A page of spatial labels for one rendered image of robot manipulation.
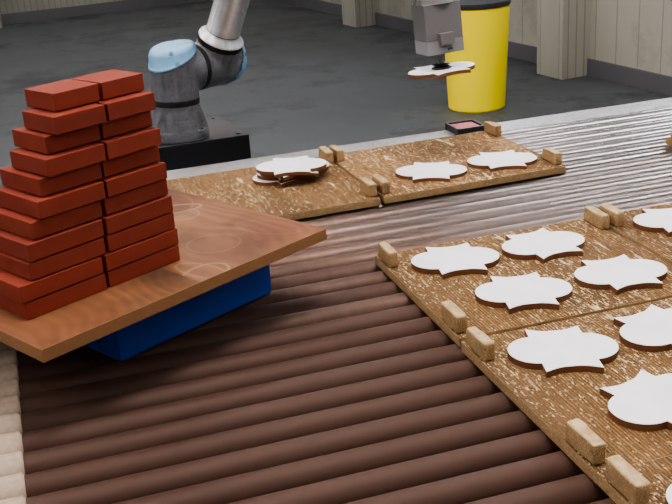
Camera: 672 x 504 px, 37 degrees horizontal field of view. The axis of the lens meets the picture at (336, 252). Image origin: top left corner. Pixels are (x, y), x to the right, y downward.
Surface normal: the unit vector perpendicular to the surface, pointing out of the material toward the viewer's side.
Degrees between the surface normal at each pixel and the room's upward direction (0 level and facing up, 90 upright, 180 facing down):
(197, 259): 0
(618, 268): 0
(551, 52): 90
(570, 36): 90
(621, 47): 90
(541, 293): 0
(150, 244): 90
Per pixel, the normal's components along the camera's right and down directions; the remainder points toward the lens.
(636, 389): -0.06, -0.93
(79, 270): 0.74, 0.20
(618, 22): -0.90, 0.21
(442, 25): 0.33, 0.29
